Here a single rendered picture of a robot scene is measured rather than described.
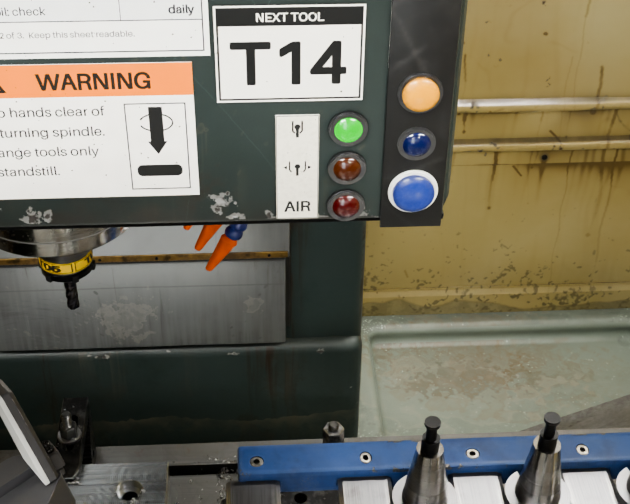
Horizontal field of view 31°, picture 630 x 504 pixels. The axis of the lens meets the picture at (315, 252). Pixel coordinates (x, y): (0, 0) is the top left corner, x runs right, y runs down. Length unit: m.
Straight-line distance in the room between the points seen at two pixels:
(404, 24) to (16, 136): 0.27
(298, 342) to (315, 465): 0.67
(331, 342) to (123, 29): 1.11
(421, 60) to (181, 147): 0.17
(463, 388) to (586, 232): 0.38
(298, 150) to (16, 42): 0.20
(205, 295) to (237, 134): 0.93
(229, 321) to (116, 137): 0.96
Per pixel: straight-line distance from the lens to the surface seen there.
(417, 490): 1.09
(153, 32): 0.75
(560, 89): 2.02
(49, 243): 1.01
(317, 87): 0.77
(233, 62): 0.76
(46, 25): 0.76
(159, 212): 0.82
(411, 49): 0.76
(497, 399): 2.16
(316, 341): 1.80
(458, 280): 2.23
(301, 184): 0.81
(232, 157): 0.80
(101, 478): 1.47
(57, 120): 0.79
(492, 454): 1.17
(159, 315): 1.73
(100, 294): 1.71
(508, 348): 2.27
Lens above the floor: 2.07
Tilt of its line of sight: 37 degrees down
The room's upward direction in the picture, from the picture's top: 1 degrees clockwise
